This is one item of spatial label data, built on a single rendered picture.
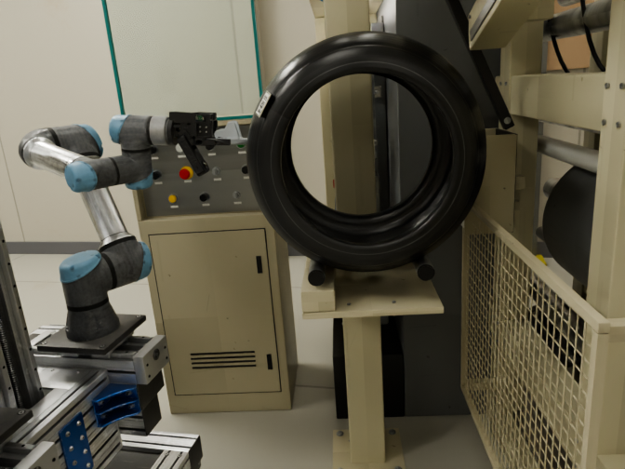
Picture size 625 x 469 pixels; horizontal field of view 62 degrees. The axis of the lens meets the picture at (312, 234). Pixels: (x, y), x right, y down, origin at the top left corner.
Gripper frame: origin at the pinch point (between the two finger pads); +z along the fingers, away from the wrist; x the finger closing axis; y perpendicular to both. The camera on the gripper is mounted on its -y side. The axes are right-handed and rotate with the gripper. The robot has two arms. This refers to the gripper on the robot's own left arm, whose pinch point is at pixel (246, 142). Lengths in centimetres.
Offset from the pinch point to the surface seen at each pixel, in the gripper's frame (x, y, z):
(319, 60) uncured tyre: -11.9, 20.6, 18.8
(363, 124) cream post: 25.5, 4.3, 31.4
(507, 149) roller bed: 19, -1, 73
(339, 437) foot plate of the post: 42, -120, 31
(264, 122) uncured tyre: -11.7, 6.2, 6.4
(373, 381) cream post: 27, -85, 41
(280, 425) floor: 52, -124, 6
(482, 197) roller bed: 19, -15, 68
